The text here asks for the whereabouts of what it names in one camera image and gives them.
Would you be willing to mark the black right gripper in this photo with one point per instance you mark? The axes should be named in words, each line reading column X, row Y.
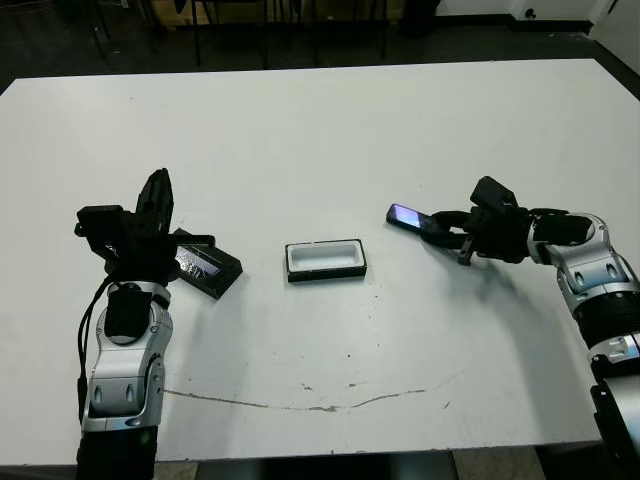
column 500, row 235

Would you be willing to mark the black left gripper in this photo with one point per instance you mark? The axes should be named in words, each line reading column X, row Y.
column 145, row 255

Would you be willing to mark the black camera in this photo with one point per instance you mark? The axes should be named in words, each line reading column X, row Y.
column 405, row 215

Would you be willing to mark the black box lid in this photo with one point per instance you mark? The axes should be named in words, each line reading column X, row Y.
column 210, row 280

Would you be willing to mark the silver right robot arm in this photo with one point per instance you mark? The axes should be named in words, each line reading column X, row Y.
column 595, row 270

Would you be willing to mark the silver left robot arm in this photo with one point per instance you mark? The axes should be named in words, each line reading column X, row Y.
column 120, row 370

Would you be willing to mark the black box base white insert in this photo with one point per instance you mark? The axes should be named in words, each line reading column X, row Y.
column 325, row 275

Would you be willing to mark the black waste bin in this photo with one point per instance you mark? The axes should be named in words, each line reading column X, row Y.
column 422, row 17

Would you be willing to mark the small black round fixture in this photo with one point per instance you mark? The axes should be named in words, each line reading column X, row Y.
column 529, row 14

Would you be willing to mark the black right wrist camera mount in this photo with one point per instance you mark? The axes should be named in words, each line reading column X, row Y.
column 492, row 192

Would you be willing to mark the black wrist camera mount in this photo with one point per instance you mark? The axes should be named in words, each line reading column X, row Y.
column 492, row 192
column 100, row 222

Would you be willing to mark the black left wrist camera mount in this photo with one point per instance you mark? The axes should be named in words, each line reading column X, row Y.
column 100, row 222

